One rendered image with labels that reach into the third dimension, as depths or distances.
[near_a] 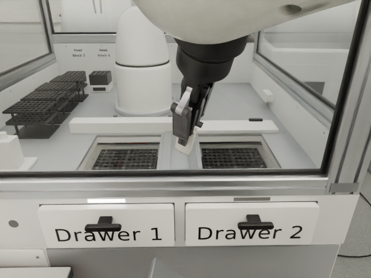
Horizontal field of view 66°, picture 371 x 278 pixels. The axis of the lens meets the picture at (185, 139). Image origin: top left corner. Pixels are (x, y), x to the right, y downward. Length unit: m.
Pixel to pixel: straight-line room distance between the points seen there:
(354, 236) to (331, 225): 1.38
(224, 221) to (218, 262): 0.15
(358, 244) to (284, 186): 1.49
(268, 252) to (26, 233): 0.57
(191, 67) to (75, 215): 0.44
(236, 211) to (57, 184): 0.38
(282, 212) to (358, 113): 0.25
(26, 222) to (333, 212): 0.69
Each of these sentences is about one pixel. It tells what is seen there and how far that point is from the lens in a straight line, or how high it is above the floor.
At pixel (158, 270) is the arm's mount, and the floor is 1.08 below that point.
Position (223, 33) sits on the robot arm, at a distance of 0.17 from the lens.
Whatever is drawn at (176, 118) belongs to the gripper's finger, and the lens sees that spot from 0.42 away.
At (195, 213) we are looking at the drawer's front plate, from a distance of 0.64.
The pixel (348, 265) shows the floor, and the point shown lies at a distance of 1.95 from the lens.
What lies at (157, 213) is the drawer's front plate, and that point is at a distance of 0.64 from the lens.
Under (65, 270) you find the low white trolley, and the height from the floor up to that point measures 0.76.
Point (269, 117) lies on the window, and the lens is 0.58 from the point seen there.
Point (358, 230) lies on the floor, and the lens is 2.21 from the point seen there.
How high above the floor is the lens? 1.33
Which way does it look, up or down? 26 degrees down
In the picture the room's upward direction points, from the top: straight up
